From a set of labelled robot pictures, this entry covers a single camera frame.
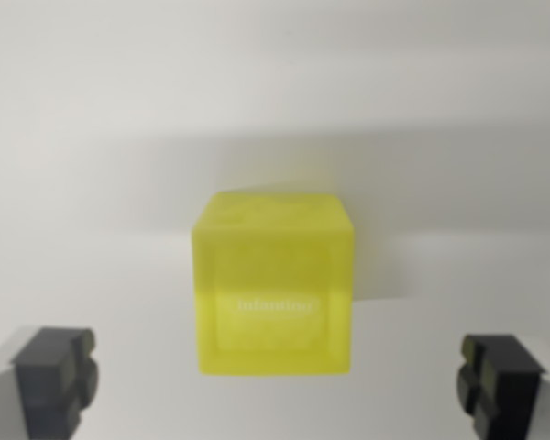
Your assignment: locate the black grey gripper right finger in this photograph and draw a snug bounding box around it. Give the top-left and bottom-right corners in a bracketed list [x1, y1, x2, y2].
[456, 332, 550, 440]

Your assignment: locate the black grey gripper left finger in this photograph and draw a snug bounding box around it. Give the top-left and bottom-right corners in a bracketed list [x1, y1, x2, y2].
[0, 324, 101, 440]

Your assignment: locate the yellow soft toy cube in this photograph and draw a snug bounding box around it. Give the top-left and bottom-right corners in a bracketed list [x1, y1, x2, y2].
[191, 191, 355, 378]

